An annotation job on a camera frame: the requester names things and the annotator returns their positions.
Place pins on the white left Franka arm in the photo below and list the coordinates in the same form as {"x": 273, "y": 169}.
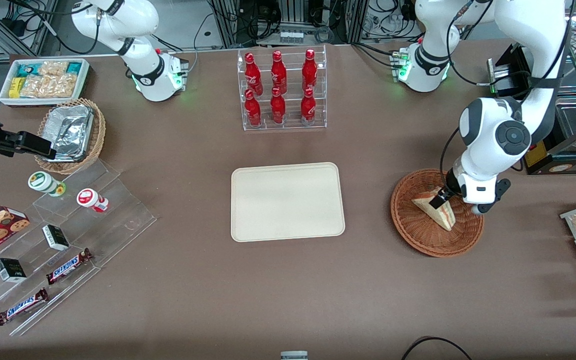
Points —
{"x": 488, "y": 125}

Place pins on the white power strip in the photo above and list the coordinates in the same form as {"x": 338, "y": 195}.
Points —
{"x": 292, "y": 37}

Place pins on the Snickers chocolate bar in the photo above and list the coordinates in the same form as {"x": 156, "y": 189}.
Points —
{"x": 22, "y": 306}
{"x": 69, "y": 266}

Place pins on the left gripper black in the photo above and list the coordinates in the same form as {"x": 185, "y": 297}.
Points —
{"x": 451, "y": 181}

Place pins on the black hot food display case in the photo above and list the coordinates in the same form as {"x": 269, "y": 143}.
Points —
{"x": 540, "y": 156}

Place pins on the cream plastic tray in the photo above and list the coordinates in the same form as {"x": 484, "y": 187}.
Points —
{"x": 288, "y": 202}

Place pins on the red yogurt cup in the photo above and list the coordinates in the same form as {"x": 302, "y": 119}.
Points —
{"x": 90, "y": 200}

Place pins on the triangular sandwich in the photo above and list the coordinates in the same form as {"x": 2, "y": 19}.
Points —
{"x": 440, "y": 217}

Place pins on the clear acrylic bottle rack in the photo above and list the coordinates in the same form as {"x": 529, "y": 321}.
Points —
{"x": 284, "y": 127}

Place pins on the red cola bottle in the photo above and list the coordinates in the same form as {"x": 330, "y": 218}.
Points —
{"x": 253, "y": 110}
{"x": 252, "y": 75}
{"x": 308, "y": 108}
{"x": 277, "y": 108}
{"x": 278, "y": 74}
{"x": 309, "y": 72}

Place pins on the clear acrylic stepped shelf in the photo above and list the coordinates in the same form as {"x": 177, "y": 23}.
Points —
{"x": 118, "y": 230}

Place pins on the aluminium foil tray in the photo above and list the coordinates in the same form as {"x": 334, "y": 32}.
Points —
{"x": 70, "y": 130}

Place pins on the teal snack packet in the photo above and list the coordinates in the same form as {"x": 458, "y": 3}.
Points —
{"x": 27, "y": 69}
{"x": 74, "y": 67}

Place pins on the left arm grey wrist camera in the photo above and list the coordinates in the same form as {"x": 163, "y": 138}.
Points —
{"x": 499, "y": 195}

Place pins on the white rectangular bin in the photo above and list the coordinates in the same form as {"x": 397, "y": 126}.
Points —
{"x": 3, "y": 97}

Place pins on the yellow snack packet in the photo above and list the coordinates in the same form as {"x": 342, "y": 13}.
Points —
{"x": 15, "y": 86}

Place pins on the brown wicker basket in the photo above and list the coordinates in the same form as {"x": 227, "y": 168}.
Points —
{"x": 418, "y": 235}

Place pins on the small black carton box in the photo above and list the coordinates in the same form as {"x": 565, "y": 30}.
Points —
{"x": 10, "y": 270}
{"x": 55, "y": 238}

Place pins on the light wicker basket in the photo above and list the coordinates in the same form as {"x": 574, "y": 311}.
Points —
{"x": 99, "y": 135}

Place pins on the grey device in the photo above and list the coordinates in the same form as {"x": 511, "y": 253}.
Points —
{"x": 294, "y": 356}

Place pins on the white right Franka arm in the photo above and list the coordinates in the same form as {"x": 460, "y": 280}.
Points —
{"x": 153, "y": 75}

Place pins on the green sunflower yogurt cup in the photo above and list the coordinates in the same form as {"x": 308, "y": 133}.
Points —
{"x": 43, "y": 182}

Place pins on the clear cracker bag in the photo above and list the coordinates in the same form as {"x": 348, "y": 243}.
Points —
{"x": 54, "y": 68}
{"x": 48, "y": 86}

